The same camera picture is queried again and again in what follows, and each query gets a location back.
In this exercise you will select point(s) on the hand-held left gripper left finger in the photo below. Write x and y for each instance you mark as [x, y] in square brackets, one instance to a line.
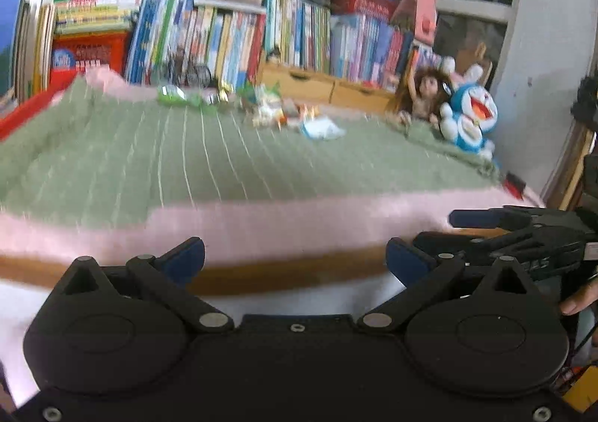
[187, 258]

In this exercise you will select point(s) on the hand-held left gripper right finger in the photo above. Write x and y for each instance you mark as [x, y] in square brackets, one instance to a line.
[406, 261]

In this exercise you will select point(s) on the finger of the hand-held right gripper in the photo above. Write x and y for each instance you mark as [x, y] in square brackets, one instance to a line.
[472, 218]
[467, 244]

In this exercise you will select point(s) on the silver blue plastic bag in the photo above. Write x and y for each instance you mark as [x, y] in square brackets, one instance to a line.
[322, 128]

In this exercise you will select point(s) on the person's right hand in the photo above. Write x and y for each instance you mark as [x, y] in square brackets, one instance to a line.
[577, 305]

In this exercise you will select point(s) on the black red small tool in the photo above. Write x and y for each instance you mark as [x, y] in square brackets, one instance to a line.
[514, 183]

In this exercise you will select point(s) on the pink blanket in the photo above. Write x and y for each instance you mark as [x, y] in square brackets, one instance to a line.
[280, 225]

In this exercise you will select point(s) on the wooden ledge trim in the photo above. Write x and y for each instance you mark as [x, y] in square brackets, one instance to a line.
[289, 275]

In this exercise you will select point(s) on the blue cat plush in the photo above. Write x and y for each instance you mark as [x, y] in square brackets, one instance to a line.
[472, 113]

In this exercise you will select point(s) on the green checked blanket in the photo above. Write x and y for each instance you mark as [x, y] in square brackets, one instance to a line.
[140, 160]

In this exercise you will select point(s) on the brown haired doll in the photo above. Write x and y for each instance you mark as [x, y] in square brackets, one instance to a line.
[425, 90]

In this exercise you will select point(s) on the yellow object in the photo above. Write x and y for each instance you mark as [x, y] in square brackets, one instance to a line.
[584, 391]

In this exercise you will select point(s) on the pink bunny plush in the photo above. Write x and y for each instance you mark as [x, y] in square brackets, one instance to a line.
[472, 74]

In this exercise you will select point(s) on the dark object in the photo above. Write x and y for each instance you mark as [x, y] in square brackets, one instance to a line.
[586, 104]

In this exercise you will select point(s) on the small wooden easel with board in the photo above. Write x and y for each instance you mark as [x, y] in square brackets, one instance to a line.
[476, 57]

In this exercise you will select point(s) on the black miniature bicycle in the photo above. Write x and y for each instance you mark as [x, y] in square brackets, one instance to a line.
[201, 76]

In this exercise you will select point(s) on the wooden drawer organizer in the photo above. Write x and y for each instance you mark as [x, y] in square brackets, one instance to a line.
[303, 83]

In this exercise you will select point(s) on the red cardboard box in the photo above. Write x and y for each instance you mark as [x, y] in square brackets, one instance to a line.
[418, 15]

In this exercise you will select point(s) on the row of colourful books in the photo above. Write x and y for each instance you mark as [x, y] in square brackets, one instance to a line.
[210, 39]

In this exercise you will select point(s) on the red printed box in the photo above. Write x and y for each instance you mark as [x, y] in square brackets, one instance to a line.
[88, 55]

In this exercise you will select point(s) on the large blue book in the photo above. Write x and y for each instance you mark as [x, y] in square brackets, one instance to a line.
[11, 29]

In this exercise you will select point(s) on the wooden frame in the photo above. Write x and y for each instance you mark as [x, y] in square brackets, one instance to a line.
[577, 169]

